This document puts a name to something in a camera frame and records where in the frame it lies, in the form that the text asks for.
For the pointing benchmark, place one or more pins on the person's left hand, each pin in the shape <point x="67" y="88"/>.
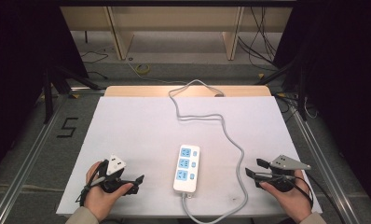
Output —
<point x="101" y="200"/>

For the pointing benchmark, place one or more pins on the black metal stand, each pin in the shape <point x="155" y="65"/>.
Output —
<point x="48" y="93"/>

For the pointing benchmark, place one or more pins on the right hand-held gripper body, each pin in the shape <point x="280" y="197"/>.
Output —
<point x="287" y="162"/>

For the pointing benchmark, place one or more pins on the white power strip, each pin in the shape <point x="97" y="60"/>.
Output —
<point x="179" y="186"/>

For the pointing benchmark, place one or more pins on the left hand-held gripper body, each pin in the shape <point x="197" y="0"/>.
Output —
<point x="115" y="165"/>

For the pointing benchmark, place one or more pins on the yellow tape roll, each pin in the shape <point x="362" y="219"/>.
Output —
<point x="142" y="69"/>

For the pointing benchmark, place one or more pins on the white table mat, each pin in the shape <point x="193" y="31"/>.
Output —
<point x="137" y="130"/>

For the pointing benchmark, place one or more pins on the person's right hand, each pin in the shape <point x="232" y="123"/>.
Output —
<point x="294" y="202"/>

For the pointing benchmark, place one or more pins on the aluminium floor rail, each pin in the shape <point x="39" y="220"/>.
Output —
<point x="326" y="161"/>
<point x="28" y="158"/>

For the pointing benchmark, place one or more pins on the dark curtain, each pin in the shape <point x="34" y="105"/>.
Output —
<point x="345" y="77"/>
<point x="16" y="62"/>

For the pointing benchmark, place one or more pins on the beige wooden shelf unit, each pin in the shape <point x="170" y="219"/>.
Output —
<point x="174" y="18"/>

